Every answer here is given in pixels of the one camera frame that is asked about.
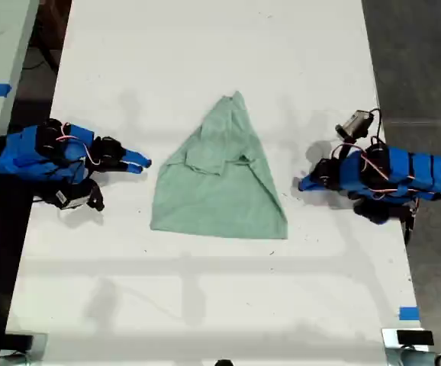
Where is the short black camera stalk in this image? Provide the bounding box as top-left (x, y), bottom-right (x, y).
top-left (85, 178), bottom-right (105, 212)
top-left (338, 139), bottom-right (356, 159)

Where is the black camera cable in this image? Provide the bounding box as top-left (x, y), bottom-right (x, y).
top-left (32, 195), bottom-right (60, 207)
top-left (369, 108), bottom-right (384, 144)

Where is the black white camera box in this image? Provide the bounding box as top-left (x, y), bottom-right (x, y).
top-left (336, 110), bottom-right (374, 140)
top-left (52, 186), bottom-right (91, 211)

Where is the short blue tape strip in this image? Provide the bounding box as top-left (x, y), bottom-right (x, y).
top-left (398, 306), bottom-right (420, 321)

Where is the small black box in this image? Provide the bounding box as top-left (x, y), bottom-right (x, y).
top-left (396, 329), bottom-right (434, 346)
top-left (5, 333), bottom-right (34, 350)

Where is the black table clamp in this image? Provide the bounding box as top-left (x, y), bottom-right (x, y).
top-left (401, 200), bottom-right (421, 246)

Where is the metal corner bracket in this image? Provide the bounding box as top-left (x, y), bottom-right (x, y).
top-left (381, 327), bottom-right (441, 349)
top-left (2, 332), bottom-right (49, 361)

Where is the pale green T-shirt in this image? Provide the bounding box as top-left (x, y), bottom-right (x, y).
top-left (150, 90), bottom-right (289, 240)

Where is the grey metal pipe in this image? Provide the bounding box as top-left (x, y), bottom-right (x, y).
top-left (0, 352), bottom-right (29, 366)
top-left (386, 348), bottom-right (441, 366)

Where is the thin black floor cable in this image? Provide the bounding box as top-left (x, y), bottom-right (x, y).
top-left (24, 37), bottom-right (60, 74)

